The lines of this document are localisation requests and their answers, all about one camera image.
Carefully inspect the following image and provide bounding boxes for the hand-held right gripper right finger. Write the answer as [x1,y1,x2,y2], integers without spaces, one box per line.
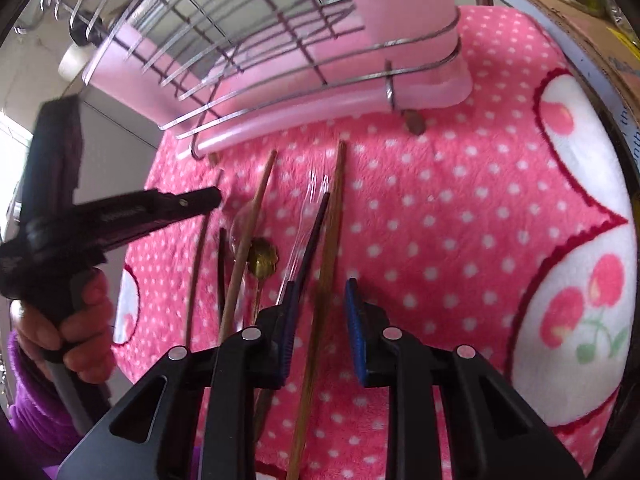
[344,278,587,480]

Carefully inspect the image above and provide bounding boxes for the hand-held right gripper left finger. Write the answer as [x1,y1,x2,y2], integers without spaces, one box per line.
[55,280,303,480]

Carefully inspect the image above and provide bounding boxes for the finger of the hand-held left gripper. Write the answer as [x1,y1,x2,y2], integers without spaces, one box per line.
[97,209,213,257]
[72,186,223,216]

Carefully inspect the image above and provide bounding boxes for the thin dark brown chopstick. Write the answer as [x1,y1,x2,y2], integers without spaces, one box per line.
[184,168,225,350]

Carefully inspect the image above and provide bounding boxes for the clear plastic spoon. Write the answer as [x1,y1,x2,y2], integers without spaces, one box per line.
[225,202,258,333]

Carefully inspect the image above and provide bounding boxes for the brown wooden chopstick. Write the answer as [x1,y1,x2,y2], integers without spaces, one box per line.
[286,140,349,480]

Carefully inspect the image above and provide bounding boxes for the gold flower-shaped spoon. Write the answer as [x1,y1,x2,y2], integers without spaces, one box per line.
[247,237,279,443]

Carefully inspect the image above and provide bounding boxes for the short black chopstick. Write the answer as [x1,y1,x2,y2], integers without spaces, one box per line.
[217,227,227,326]

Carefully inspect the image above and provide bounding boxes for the light wooden chopstick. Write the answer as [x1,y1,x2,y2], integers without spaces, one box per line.
[217,149,279,348]

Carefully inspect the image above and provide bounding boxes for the clear plastic fork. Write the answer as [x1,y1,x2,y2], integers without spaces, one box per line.
[280,170,331,306]

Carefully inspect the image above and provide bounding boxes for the dark purple chopstick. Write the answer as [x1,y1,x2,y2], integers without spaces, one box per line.
[280,191,332,308]

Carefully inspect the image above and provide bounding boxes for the metal wire dish rack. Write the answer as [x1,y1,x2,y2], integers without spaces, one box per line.
[15,0,463,163]

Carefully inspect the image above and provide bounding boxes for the pink utensil holder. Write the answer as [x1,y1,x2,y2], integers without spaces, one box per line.
[335,0,458,50]

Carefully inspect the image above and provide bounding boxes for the person's left forearm purple sleeve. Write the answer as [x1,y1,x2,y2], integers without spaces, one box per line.
[0,330,88,468]

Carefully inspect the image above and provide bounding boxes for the person's left hand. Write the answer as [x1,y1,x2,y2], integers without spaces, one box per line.
[14,269,117,387]

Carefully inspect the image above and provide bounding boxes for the white paper roll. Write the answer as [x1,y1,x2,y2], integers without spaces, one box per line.
[57,42,96,82]

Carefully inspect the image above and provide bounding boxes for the pink polka dot blanket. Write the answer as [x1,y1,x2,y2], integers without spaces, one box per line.
[110,5,636,480]

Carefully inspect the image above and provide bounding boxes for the pink plastic drip tray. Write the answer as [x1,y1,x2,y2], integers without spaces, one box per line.
[82,25,473,162]

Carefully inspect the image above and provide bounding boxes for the cardboard box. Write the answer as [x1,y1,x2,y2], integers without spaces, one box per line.
[480,0,640,171]

